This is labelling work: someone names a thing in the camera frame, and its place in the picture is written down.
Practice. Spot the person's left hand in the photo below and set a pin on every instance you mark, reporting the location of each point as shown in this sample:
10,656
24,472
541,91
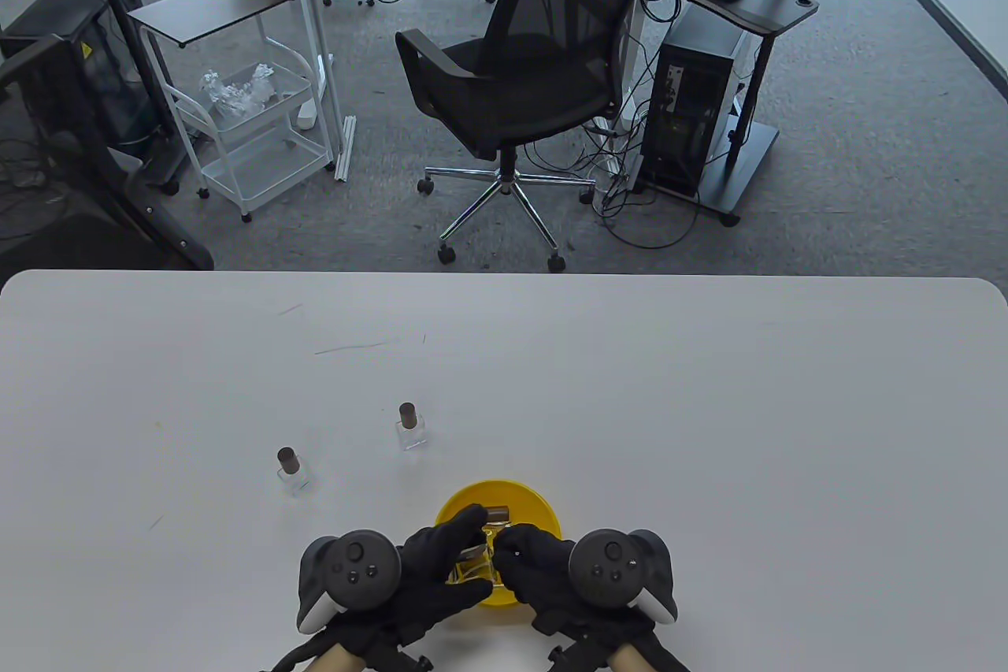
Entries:
441,569

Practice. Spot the person's right hand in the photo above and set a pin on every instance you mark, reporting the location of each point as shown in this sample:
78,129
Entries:
535,569

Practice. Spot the clear glass perfume bottle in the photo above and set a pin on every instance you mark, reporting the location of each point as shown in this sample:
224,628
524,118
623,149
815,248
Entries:
294,479
411,437
472,568

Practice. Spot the brown perfume bottle cap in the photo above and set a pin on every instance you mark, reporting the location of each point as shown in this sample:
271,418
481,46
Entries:
408,413
287,459
498,514

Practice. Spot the person's left forearm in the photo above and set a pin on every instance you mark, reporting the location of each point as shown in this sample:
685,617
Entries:
331,660

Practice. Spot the person's right forearm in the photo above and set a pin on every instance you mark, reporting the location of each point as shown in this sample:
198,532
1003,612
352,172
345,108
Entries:
626,662

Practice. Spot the yellow bowl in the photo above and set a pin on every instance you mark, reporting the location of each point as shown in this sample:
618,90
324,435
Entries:
520,499

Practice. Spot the black and white tracking controller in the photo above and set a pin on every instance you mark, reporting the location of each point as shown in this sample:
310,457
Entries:
613,568
362,568

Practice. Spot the white metal utility cart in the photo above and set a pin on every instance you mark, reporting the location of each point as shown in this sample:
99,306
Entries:
268,166

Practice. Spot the black computer tower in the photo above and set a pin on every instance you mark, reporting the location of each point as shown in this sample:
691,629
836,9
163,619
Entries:
693,105

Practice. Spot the crumpled clear plastic wrap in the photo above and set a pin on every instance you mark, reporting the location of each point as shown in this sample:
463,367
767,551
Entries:
236,93

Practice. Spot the black mesh office chair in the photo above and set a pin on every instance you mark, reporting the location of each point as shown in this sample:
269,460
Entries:
551,2

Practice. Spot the black mobile computer stand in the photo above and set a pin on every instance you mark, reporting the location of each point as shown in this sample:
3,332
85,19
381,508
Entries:
776,14

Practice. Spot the black equipment cabinet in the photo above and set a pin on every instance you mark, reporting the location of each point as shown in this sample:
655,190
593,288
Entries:
94,73

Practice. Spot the dark wooden cart top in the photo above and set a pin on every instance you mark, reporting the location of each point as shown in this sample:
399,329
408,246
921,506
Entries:
213,6

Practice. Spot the black stand pole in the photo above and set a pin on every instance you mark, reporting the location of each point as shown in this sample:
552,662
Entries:
118,2

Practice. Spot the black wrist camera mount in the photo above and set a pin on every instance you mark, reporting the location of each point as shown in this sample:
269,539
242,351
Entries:
571,652
405,656

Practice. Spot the white metal frame desk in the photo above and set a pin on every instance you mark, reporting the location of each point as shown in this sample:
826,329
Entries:
317,34

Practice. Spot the large black equipment frame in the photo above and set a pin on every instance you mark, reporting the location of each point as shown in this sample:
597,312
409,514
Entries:
47,136

